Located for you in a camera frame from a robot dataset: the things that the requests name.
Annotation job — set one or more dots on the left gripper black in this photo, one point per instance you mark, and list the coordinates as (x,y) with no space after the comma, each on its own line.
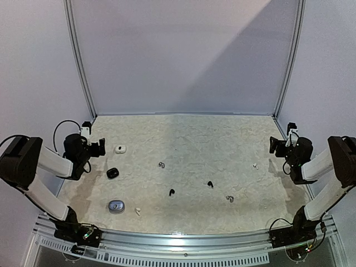
(96,152)

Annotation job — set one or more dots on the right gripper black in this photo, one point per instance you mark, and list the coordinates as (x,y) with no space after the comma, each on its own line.
(274,145)

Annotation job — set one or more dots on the white earbud charging case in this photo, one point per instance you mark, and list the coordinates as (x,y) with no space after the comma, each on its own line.
(120,149)

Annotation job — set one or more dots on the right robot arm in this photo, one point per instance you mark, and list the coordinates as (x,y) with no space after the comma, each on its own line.
(338,158)

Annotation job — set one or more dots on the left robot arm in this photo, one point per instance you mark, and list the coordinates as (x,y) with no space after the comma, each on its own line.
(24,156)

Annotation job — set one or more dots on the black earbud charging case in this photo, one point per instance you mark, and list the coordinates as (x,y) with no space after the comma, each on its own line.
(112,173)

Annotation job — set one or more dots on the blue grey charging case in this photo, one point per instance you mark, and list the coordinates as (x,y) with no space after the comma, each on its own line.
(116,206)

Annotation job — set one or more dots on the silver earbud pair right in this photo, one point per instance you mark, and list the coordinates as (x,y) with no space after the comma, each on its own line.
(230,198)

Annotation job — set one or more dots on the black earbud right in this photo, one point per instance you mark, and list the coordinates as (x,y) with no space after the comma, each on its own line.
(210,184)

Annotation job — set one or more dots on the black earbud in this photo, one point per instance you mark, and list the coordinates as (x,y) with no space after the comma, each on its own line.
(210,184)
(171,192)

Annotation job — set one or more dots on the black earbud left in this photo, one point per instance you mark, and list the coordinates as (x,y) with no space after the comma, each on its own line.
(171,192)

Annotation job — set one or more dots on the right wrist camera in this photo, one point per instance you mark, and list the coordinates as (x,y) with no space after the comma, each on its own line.
(292,133)

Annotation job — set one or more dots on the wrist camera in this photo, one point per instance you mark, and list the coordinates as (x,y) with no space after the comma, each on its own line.
(86,131)
(292,133)

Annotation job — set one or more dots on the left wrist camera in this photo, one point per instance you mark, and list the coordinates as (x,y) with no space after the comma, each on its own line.
(86,131)

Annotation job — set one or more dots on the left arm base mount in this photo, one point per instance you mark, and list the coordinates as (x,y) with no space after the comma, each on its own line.
(80,234)

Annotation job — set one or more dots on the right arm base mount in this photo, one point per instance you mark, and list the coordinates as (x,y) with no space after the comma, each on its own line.
(289,235)

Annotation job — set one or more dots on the aluminium front rail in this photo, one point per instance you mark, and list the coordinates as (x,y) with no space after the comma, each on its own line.
(120,248)

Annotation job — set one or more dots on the right aluminium frame post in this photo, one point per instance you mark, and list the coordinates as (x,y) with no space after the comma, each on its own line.
(291,57)

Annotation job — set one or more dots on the aluminium frame post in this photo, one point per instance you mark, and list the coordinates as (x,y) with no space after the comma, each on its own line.
(291,57)
(69,12)

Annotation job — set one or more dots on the left aluminium frame post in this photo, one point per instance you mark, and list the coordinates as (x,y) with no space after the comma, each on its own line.
(69,12)

